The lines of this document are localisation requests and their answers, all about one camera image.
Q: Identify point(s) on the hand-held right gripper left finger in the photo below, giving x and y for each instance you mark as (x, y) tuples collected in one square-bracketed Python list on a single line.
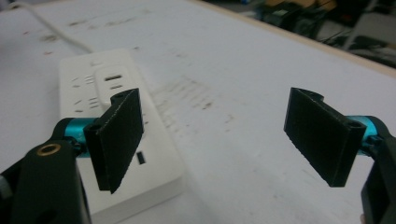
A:
[(116, 146)]

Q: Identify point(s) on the light wooden desk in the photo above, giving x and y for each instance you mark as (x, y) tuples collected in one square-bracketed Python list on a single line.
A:
[(370, 26)]

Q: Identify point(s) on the black case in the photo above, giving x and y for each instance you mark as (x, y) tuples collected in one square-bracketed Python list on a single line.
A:
[(283, 17)]

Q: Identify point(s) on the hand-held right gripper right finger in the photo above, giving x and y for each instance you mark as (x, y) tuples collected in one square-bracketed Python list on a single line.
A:
[(323, 140)]

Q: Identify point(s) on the white power strip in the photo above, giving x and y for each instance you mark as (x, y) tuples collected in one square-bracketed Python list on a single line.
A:
[(155, 168)]

